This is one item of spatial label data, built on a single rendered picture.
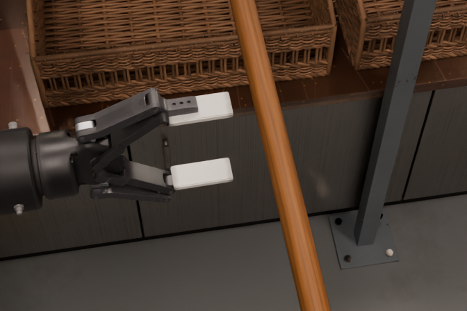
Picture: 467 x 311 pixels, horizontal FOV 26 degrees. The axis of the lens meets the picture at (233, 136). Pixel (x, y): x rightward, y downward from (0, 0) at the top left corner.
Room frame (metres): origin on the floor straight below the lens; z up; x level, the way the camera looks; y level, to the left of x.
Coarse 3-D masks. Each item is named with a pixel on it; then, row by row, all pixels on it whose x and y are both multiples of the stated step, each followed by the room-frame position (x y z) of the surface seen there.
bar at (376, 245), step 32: (416, 0) 1.06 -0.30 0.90; (416, 32) 1.06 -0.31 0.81; (416, 64) 1.07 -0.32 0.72; (384, 96) 1.09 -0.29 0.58; (384, 128) 1.06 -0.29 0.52; (384, 160) 1.06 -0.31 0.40; (384, 192) 1.07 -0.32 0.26; (352, 224) 1.12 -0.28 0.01; (384, 224) 1.12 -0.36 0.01; (352, 256) 1.04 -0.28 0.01; (384, 256) 1.04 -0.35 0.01
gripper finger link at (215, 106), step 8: (200, 96) 0.62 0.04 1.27; (208, 96) 0.62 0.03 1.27; (216, 96) 0.62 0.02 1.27; (224, 96) 0.62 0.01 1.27; (200, 104) 0.61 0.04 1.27; (208, 104) 0.61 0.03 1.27; (216, 104) 0.61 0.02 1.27; (224, 104) 0.61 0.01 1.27; (200, 112) 0.59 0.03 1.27; (208, 112) 0.59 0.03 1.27; (216, 112) 0.59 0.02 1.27; (224, 112) 0.59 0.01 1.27; (232, 112) 0.60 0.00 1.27; (176, 120) 0.58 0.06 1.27; (184, 120) 0.59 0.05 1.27; (192, 120) 0.59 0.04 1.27; (200, 120) 0.59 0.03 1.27; (208, 120) 0.59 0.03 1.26
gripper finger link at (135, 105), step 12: (132, 96) 0.60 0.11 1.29; (144, 96) 0.60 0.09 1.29; (108, 108) 0.60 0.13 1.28; (120, 108) 0.59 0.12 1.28; (132, 108) 0.59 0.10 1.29; (144, 108) 0.58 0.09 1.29; (156, 108) 0.58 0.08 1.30; (84, 120) 0.59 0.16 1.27; (96, 120) 0.59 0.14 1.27; (108, 120) 0.58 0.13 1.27; (120, 120) 0.58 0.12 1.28; (132, 120) 0.58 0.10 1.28; (84, 132) 0.57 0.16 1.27; (96, 132) 0.57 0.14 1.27; (108, 132) 0.57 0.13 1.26
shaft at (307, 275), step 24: (240, 0) 0.80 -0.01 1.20; (240, 24) 0.77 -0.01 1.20; (240, 48) 0.74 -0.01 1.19; (264, 48) 0.74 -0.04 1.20; (264, 72) 0.70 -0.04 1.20; (264, 96) 0.66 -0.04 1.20; (264, 120) 0.63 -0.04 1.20; (264, 144) 0.60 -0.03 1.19; (288, 144) 0.60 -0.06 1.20; (288, 168) 0.57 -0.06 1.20; (288, 192) 0.54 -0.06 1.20; (288, 216) 0.51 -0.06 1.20; (288, 240) 0.48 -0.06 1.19; (312, 240) 0.48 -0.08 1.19; (312, 264) 0.45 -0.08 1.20; (312, 288) 0.42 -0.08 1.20
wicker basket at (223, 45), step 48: (48, 0) 1.32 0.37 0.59; (96, 0) 1.32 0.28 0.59; (144, 0) 1.32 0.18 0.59; (192, 0) 1.32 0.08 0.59; (288, 0) 1.32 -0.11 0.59; (48, 48) 1.20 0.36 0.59; (96, 48) 1.20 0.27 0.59; (144, 48) 1.09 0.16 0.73; (192, 48) 1.11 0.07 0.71; (288, 48) 1.13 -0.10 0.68; (48, 96) 1.07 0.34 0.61; (96, 96) 1.08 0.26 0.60
